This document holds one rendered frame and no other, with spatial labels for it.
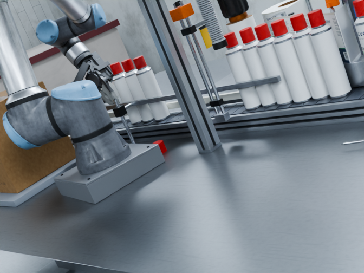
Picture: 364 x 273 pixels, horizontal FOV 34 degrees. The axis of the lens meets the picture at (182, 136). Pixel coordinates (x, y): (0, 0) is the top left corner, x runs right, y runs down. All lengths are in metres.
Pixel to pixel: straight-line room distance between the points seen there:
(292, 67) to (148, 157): 0.44
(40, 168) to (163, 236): 0.81
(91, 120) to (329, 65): 0.61
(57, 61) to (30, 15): 2.90
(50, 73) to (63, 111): 5.61
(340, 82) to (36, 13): 8.85
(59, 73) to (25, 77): 5.58
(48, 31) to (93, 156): 0.54
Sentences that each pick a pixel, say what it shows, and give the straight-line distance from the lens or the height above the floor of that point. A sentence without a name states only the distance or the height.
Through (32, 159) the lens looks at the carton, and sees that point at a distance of 1.89.
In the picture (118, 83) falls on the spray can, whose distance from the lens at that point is 1.90.
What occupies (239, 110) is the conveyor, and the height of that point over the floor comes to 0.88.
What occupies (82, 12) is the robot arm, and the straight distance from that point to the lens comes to 1.88.
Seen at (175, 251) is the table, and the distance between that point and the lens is 1.10.
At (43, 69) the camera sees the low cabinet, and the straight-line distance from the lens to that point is 7.14.
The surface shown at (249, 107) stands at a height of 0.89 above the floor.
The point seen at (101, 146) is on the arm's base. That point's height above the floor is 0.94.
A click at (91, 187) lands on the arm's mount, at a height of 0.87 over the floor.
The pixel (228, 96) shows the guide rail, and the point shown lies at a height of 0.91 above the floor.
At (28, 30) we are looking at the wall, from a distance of 9.96.
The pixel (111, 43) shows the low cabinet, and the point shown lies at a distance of 7.51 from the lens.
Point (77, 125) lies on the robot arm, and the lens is 1.56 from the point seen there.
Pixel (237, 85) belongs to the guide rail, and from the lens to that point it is 1.54.
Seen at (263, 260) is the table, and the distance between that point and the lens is 0.96.
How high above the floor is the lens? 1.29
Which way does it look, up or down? 15 degrees down
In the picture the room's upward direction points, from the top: 22 degrees counter-clockwise
